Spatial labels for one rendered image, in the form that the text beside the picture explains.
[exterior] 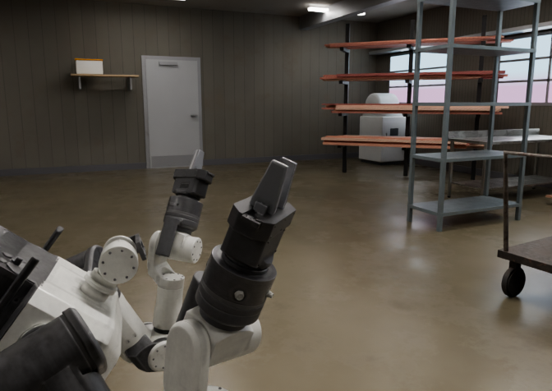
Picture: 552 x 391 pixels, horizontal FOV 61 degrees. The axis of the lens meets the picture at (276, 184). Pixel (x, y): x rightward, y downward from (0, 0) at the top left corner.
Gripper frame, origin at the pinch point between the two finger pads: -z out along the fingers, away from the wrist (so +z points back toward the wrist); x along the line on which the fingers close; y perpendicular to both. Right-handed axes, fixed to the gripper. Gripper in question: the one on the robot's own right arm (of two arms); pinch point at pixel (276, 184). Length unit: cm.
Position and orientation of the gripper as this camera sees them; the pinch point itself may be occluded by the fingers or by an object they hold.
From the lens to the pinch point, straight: 57.0
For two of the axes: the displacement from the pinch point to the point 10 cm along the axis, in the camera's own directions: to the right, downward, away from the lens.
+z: -3.6, 9.0, 2.5
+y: 8.8, 4.2, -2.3
